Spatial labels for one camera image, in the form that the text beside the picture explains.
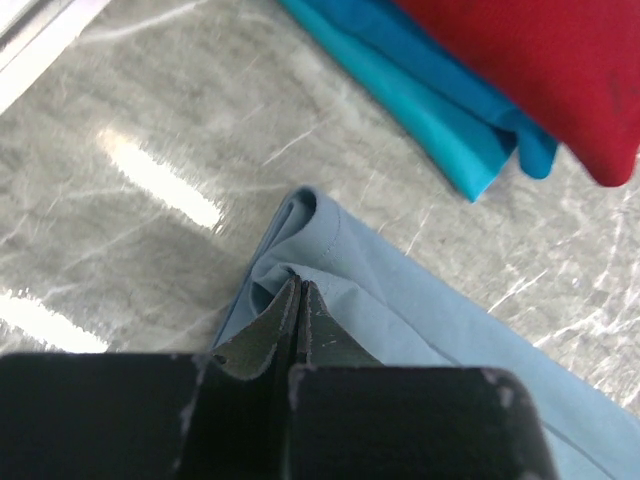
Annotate grey-blue t-shirt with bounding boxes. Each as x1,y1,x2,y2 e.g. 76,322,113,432
217,186,639,479

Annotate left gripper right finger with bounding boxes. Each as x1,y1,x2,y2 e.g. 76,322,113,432
288,282,557,479

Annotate teal folded t-shirt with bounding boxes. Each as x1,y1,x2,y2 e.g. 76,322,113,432
282,1,558,202

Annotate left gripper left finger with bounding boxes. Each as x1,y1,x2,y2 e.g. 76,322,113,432
1,280,300,479

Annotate aluminium frame rail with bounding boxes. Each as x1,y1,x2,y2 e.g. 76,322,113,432
1,0,109,111

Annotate red folded t-shirt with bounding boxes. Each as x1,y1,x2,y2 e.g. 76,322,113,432
398,0,639,187

